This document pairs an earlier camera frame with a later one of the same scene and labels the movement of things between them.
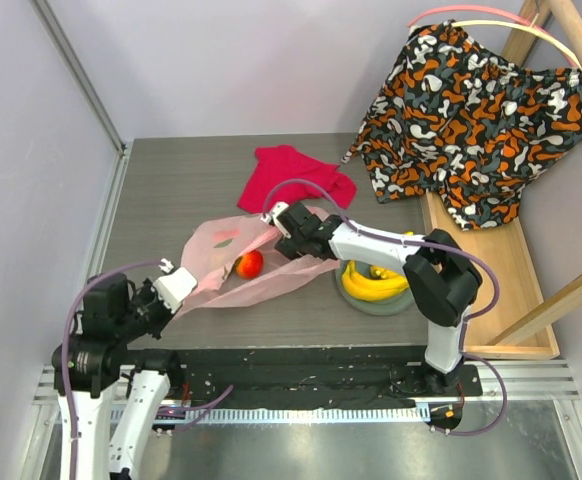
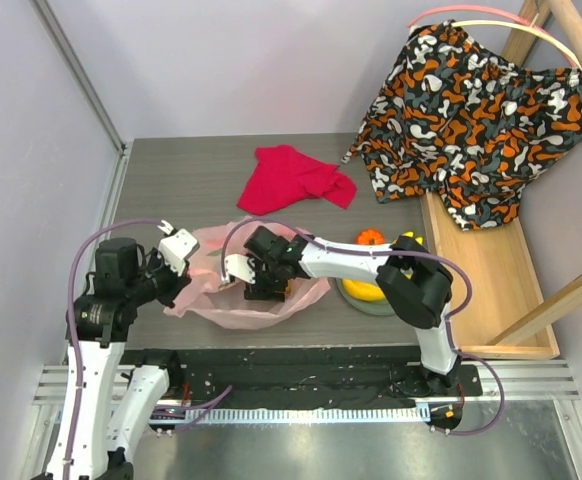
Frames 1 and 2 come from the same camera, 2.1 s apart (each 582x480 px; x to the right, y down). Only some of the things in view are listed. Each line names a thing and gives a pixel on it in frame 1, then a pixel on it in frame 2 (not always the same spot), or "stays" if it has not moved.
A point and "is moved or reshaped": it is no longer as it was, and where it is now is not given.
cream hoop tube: [532, 28] stays
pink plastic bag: [235, 259] is moved or reshaped
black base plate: [314, 377] stays
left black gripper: [166, 314] → [177, 284]
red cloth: [277, 164] stays
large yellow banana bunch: [372, 288] stays
